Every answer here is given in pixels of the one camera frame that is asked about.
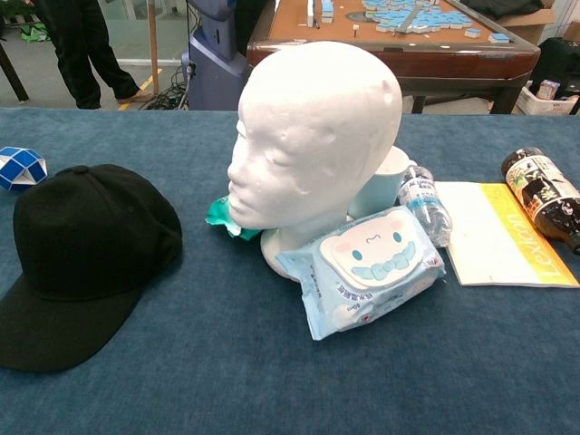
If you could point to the blue machine base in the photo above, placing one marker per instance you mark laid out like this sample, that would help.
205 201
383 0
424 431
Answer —
213 68

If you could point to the black bag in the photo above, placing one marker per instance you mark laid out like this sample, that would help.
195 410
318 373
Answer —
557 59

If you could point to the blue mahjong tile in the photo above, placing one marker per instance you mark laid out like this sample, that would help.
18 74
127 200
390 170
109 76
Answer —
472 32
498 37

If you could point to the light blue mug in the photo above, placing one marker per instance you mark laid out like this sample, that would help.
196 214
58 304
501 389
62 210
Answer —
380 190

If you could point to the black cloth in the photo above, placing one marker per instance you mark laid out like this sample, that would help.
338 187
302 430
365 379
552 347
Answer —
503 6

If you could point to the white plastic basket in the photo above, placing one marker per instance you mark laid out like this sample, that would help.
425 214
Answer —
550 106

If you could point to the blue white snake cube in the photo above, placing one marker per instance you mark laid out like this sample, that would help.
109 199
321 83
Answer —
20 167

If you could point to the green tissue pack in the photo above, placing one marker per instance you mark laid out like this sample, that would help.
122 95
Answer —
219 213

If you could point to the white yellow Lexicon book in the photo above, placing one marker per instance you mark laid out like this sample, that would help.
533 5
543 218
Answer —
480 235

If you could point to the brown mahjong table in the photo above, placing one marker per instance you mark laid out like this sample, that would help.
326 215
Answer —
453 59

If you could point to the clear water bottle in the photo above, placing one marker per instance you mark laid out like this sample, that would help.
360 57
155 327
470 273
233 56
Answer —
423 204

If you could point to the person in black trousers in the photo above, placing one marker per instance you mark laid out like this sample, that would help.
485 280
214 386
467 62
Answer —
77 45

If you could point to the white foam mannequin head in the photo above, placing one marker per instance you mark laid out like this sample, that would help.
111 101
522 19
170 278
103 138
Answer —
308 136

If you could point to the brown tea bottle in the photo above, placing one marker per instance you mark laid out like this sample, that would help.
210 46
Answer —
539 190

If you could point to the blue table mat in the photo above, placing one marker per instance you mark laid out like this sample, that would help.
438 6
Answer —
181 362

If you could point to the black baseball cap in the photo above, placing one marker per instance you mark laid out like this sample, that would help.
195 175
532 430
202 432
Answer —
90 235

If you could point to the wooden pole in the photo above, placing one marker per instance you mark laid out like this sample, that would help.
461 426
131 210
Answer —
153 45

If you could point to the brown cardboard box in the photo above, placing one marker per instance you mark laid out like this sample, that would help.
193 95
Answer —
525 27

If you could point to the green bag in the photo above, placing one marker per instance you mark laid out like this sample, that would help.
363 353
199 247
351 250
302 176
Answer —
36 34

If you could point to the light blue wet wipes pack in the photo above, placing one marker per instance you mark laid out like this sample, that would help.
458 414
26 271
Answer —
362 281

